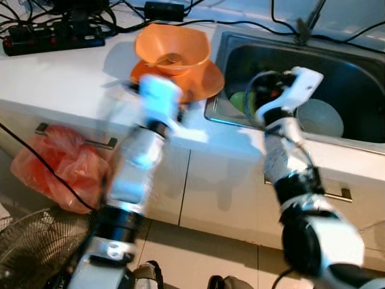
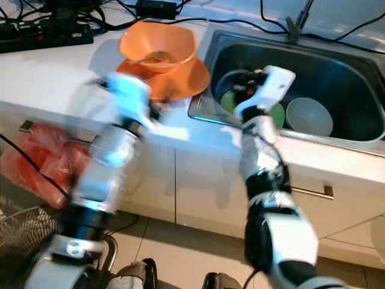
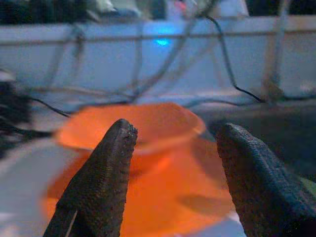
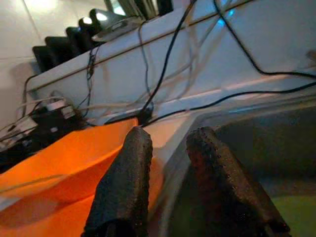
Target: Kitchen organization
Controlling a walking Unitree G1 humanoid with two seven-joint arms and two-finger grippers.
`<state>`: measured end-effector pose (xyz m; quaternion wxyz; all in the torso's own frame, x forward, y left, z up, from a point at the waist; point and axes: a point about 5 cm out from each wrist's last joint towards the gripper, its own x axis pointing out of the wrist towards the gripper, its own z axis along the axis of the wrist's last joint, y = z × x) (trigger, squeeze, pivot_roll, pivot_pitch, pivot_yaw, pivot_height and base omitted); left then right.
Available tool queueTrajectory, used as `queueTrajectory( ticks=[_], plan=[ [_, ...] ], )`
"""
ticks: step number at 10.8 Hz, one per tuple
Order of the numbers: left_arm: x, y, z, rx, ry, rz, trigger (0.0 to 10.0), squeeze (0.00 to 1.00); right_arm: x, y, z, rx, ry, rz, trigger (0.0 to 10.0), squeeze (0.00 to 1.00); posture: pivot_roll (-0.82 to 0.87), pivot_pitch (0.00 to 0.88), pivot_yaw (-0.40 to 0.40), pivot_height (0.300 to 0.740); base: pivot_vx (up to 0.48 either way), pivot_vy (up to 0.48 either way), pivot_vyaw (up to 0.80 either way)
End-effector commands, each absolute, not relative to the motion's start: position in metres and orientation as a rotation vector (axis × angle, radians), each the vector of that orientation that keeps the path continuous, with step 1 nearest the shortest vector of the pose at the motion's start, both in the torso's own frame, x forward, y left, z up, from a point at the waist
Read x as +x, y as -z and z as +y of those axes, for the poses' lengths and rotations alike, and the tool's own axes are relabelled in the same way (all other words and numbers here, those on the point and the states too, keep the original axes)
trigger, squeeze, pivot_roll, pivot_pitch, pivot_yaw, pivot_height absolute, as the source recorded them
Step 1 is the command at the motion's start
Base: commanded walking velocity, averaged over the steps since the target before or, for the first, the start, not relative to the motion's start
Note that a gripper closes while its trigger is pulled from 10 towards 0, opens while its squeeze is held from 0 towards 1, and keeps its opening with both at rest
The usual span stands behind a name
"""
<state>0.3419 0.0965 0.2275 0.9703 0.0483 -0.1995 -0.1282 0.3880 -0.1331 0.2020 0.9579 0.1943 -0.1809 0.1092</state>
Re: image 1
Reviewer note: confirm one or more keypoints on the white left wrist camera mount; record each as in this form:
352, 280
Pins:
159, 96

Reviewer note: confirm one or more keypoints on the green plate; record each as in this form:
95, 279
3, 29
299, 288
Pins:
240, 102

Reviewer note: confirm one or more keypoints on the black electronics box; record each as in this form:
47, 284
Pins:
78, 6

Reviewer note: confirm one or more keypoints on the grey robot foot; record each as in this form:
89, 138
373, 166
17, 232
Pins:
225, 283
147, 276

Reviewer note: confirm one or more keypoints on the metal sink faucet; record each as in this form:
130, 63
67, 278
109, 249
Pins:
304, 30

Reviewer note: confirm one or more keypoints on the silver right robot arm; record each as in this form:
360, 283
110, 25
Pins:
289, 162

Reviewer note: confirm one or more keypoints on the orange plastic bowl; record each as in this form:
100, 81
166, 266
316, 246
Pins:
171, 39

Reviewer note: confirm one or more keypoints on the grey right robot foot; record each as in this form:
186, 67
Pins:
225, 283

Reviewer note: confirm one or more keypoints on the black power strip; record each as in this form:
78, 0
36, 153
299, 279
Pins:
54, 39

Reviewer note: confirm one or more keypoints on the orange plastic bag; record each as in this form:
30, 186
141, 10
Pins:
66, 162

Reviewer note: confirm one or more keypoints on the grey round bowl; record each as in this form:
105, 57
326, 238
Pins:
322, 119

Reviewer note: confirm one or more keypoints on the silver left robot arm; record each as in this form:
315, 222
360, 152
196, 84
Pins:
135, 162

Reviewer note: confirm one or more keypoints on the white kitchen cabinet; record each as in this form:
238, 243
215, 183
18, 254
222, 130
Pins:
222, 186

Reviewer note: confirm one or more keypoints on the orange plastic plate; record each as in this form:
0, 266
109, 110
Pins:
204, 84

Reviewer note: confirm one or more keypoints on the grey left robot foot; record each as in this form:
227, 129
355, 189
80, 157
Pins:
147, 276

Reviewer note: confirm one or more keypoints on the stainless steel sink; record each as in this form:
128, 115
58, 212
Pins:
355, 78

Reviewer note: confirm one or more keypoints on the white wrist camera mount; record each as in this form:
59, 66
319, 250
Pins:
301, 87
159, 96

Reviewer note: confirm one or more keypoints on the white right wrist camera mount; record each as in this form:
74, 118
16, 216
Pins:
301, 87

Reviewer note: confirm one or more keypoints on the black power adapter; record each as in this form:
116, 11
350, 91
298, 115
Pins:
165, 11

